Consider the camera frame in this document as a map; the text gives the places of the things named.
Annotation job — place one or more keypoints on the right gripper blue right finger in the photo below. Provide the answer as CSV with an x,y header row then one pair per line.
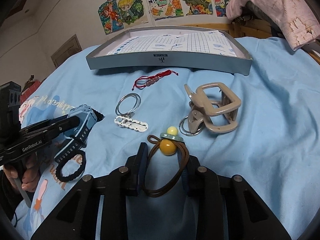
x,y
187,175

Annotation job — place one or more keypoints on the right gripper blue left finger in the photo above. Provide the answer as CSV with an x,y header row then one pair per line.
x,y
137,165

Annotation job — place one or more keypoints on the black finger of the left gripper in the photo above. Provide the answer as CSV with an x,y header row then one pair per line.
x,y
63,126

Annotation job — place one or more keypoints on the brown cord yellow bead tie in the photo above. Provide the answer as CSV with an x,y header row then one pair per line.
x,y
169,143

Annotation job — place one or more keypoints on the white hair barrette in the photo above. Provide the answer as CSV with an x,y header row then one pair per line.
x,y
135,125

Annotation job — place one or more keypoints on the silver bangle rings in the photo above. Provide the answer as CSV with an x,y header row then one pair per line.
x,y
128,104

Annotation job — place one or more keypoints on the beige claw hair clip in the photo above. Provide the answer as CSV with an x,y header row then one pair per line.
x,y
202,109

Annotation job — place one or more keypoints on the left hand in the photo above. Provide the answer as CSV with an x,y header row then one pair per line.
x,y
30,178

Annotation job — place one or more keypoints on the red checked cloth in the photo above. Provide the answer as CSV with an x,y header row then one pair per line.
x,y
29,88

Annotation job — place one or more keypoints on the light blue bed sheet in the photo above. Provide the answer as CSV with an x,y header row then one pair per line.
x,y
275,147

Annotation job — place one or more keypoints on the anime girl drawing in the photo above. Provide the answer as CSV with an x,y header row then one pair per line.
x,y
110,17

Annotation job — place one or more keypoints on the grey shallow box tray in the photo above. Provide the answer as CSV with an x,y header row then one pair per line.
x,y
98,58

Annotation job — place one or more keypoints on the grid paper sheet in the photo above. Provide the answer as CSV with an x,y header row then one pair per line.
x,y
208,42

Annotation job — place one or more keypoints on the blond boy drawing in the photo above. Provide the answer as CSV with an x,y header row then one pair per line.
x,y
132,12

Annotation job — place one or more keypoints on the fruit cup drawing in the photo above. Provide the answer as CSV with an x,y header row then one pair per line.
x,y
163,9

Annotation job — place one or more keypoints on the pink floral quilt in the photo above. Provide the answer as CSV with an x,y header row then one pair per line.
x,y
295,18

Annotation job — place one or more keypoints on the brown wall cabinet door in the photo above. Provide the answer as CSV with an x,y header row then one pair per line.
x,y
69,48

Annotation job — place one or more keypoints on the wooden bed rail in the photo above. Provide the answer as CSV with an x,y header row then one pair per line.
x,y
257,28

